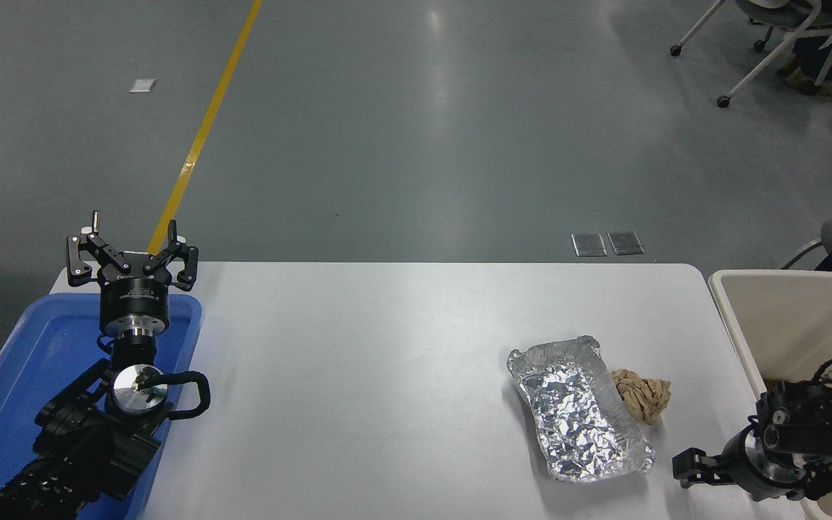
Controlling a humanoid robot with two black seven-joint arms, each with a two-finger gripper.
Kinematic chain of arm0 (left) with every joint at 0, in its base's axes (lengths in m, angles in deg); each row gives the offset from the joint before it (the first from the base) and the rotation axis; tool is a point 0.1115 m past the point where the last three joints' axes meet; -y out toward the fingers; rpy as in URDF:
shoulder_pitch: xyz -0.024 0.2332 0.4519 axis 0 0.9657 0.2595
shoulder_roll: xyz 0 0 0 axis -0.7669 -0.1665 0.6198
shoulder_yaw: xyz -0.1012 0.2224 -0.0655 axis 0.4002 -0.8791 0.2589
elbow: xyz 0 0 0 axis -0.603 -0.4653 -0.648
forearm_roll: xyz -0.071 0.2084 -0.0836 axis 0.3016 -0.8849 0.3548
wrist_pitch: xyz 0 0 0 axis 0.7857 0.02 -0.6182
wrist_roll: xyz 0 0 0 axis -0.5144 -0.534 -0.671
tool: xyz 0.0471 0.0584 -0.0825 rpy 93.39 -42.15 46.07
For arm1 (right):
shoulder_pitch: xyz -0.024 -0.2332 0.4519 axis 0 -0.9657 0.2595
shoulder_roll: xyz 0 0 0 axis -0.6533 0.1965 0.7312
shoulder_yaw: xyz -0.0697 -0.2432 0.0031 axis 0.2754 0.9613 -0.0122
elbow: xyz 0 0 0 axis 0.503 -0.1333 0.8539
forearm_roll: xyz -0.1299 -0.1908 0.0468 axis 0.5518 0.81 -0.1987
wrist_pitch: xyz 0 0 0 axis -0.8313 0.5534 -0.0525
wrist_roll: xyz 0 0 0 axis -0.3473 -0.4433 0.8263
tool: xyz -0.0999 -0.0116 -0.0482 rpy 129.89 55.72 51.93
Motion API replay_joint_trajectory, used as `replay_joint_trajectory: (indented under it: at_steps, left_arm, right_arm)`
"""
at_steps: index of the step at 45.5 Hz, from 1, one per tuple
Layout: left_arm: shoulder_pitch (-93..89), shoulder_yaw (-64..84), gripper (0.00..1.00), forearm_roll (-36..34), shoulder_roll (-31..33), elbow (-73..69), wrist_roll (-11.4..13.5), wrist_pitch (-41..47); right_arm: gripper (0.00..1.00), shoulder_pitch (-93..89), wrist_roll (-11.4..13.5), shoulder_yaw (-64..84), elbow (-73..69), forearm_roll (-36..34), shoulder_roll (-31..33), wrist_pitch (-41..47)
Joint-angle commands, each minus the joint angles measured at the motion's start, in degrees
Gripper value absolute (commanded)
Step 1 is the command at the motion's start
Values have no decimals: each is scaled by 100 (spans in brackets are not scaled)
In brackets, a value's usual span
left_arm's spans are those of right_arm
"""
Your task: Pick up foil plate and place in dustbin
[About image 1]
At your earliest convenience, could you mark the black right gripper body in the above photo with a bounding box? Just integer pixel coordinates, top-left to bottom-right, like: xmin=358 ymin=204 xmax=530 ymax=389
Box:
xmin=719 ymin=428 xmax=832 ymax=503

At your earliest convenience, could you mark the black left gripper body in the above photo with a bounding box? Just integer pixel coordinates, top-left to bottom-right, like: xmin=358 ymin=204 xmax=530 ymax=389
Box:
xmin=98 ymin=266 xmax=173 ymax=337

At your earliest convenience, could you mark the crumpled tan paper ball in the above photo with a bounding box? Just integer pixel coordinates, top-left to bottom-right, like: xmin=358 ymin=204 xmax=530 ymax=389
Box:
xmin=611 ymin=368 xmax=672 ymax=427

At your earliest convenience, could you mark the crinkled silver foil tray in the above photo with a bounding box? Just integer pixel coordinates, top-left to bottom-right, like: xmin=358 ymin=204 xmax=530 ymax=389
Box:
xmin=506 ymin=334 xmax=657 ymax=484

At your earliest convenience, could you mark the white wheeled chair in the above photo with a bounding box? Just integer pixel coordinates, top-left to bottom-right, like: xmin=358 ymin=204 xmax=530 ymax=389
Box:
xmin=669 ymin=0 xmax=832 ymax=109

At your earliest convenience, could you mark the metal floor plate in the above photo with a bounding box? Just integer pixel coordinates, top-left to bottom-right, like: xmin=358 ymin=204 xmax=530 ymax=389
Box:
xmin=571 ymin=233 xmax=608 ymax=258
xmin=607 ymin=230 xmax=645 ymax=256

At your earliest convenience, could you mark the blue plastic tray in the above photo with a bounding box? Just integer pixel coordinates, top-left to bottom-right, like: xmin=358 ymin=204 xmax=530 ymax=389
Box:
xmin=0 ymin=292 xmax=204 ymax=520

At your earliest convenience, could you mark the large pale plastic bin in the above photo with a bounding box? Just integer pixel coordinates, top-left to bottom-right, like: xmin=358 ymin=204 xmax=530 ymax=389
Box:
xmin=708 ymin=269 xmax=832 ymax=520

